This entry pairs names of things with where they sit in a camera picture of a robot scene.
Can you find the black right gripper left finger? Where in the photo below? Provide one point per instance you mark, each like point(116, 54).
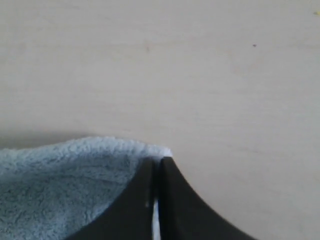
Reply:
point(130, 216)

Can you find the light blue terry towel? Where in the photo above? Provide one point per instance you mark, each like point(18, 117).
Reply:
point(50, 192)

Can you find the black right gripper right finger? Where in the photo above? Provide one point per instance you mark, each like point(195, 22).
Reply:
point(183, 215)

